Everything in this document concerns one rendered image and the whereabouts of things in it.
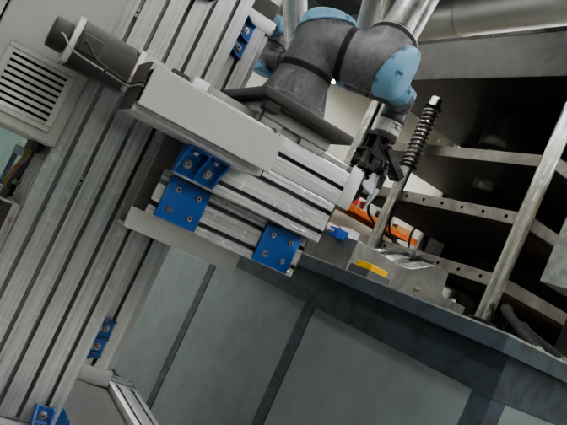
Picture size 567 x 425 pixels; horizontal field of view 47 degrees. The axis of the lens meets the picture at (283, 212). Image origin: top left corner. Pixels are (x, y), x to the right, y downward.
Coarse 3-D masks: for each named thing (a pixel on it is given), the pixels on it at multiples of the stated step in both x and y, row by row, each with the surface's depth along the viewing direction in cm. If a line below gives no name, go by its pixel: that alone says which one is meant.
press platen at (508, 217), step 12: (384, 192) 310; (408, 192) 296; (420, 204) 288; (432, 204) 281; (444, 204) 276; (456, 204) 270; (468, 204) 265; (468, 216) 266; (480, 216) 258; (492, 216) 253; (504, 216) 248; (540, 228) 245; (540, 240) 251; (552, 240) 250
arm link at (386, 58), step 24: (408, 0) 141; (432, 0) 144; (384, 24) 135; (408, 24) 137; (360, 48) 131; (384, 48) 131; (408, 48) 131; (360, 72) 132; (384, 72) 130; (408, 72) 133; (384, 96) 134
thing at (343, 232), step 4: (328, 228) 184; (332, 228) 186; (336, 228) 185; (344, 228) 189; (328, 232) 187; (332, 232) 185; (336, 232) 184; (340, 232) 185; (344, 232) 185; (348, 232) 186; (352, 232) 186; (356, 232) 187; (332, 236) 186; (336, 236) 184; (340, 236) 185; (344, 236) 186; (348, 236) 186; (352, 236) 187; (356, 236) 187
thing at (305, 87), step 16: (288, 64) 134; (304, 64) 133; (272, 80) 134; (288, 80) 133; (304, 80) 132; (320, 80) 134; (288, 96) 130; (304, 96) 131; (320, 96) 134; (320, 112) 134
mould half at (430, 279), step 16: (320, 240) 194; (336, 240) 188; (352, 240) 182; (320, 256) 191; (336, 256) 185; (352, 256) 180; (368, 256) 183; (384, 256) 186; (400, 256) 207; (400, 272) 190; (416, 272) 193; (432, 272) 197; (400, 288) 191; (432, 288) 198; (448, 304) 202
